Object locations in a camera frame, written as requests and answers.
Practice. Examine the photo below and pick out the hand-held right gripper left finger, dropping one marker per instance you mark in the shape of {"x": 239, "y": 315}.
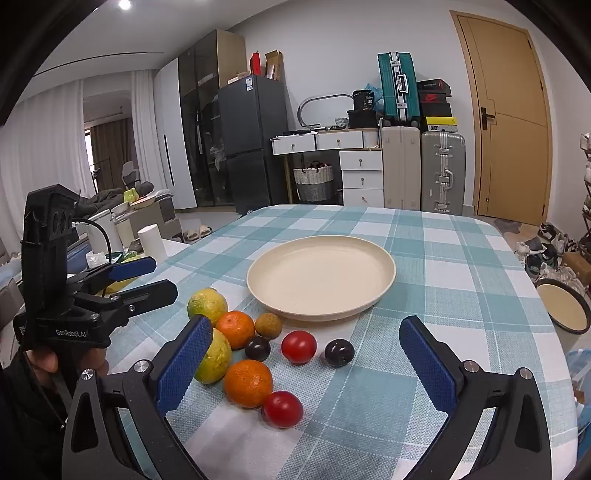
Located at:
{"x": 184, "y": 364}

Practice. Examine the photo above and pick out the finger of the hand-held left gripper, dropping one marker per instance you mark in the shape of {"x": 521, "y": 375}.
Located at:
{"x": 134, "y": 268}
{"x": 152, "y": 293}

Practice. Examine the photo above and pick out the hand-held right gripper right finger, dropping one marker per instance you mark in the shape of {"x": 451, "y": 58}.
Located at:
{"x": 427, "y": 369}

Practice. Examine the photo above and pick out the yellow citrus fruit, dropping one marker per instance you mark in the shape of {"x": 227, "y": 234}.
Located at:
{"x": 218, "y": 364}

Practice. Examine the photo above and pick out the green-yellow citrus fruit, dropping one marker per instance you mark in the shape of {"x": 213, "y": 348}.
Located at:
{"x": 207, "y": 307}

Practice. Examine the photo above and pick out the brown kiwi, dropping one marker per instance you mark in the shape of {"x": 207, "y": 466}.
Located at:
{"x": 268, "y": 326}

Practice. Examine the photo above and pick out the red tomato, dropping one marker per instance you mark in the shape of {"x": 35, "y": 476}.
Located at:
{"x": 282, "y": 409}
{"x": 299, "y": 347}

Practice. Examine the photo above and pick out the cream round plate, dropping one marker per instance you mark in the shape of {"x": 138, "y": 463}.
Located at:
{"x": 318, "y": 277}

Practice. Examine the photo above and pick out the person's left forearm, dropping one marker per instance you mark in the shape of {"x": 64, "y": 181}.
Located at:
{"x": 23, "y": 429}

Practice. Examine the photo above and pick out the person's left hand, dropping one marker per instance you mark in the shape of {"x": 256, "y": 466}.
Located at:
{"x": 44, "y": 367}

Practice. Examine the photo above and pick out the white paper roll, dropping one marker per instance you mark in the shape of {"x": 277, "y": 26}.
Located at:
{"x": 152, "y": 242}

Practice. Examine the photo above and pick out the orange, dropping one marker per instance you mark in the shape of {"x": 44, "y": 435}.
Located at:
{"x": 248, "y": 383}
{"x": 235, "y": 328}

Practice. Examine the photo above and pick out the beige slipper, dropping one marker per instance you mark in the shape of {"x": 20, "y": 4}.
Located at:
{"x": 204, "y": 231}
{"x": 191, "y": 236}

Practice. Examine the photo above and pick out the dark plum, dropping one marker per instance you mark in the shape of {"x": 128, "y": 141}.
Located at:
{"x": 339, "y": 353}
{"x": 257, "y": 349}

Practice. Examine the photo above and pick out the teal checked tablecloth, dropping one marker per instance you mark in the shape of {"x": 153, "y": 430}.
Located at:
{"x": 415, "y": 277}

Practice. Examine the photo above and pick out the office chair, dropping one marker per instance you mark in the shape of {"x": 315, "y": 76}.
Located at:
{"x": 129, "y": 173}

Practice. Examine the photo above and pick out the brown curtain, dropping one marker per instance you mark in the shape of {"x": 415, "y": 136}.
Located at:
{"x": 111, "y": 152}

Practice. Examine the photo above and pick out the white wardrobe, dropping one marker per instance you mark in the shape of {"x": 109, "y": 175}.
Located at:
{"x": 171, "y": 138}

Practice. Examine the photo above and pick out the white sheer curtain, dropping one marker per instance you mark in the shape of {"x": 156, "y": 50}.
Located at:
{"x": 46, "y": 138}

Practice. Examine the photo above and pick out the grey door mat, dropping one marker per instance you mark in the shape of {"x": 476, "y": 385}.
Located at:
{"x": 508, "y": 225}

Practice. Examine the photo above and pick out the dark glass cabinet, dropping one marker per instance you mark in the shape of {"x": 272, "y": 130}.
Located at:
{"x": 198, "y": 115}

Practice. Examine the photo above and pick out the scattered shoes pile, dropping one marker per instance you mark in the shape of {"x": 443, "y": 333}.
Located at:
{"x": 549, "y": 254}

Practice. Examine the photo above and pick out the dark grey fridge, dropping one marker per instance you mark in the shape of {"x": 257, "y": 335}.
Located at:
{"x": 251, "y": 138}

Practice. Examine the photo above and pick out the silver suitcase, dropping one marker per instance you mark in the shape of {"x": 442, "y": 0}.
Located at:
{"x": 443, "y": 175}

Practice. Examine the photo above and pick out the woven laundry basket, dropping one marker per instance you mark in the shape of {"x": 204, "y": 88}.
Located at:
{"x": 314, "y": 184}

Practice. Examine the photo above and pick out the beige suitcase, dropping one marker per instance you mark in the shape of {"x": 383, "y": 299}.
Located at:
{"x": 400, "y": 170}

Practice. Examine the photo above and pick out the white drawer desk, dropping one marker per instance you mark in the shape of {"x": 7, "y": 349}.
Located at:
{"x": 360, "y": 180}

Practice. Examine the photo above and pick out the red box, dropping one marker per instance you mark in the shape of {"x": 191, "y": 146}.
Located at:
{"x": 256, "y": 63}

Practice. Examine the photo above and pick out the wooden door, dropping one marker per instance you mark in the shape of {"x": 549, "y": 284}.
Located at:
{"x": 508, "y": 138}

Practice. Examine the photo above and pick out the yellow black box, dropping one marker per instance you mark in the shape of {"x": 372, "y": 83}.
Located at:
{"x": 441, "y": 124}

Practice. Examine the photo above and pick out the brown cardboard box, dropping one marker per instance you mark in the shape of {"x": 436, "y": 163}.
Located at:
{"x": 274, "y": 64}

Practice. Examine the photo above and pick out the white mesh basket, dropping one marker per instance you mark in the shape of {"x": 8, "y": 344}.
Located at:
{"x": 340, "y": 122}

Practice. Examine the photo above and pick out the black storage box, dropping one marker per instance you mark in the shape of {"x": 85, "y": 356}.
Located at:
{"x": 364, "y": 119}

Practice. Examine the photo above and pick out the black shoe box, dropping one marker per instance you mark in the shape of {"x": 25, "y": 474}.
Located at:
{"x": 432, "y": 86}
{"x": 434, "y": 98}
{"x": 435, "y": 110}

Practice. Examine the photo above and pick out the round ceiling light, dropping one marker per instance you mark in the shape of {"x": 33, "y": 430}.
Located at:
{"x": 124, "y": 4}

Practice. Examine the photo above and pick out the black labelled container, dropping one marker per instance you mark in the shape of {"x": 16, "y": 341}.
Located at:
{"x": 364, "y": 100}

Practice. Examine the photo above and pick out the teal suitcase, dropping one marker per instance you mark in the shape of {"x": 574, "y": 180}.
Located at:
{"x": 397, "y": 87}

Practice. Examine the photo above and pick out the grey oval tube frame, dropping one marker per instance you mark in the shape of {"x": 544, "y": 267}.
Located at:
{"x": 323, "y": 96}

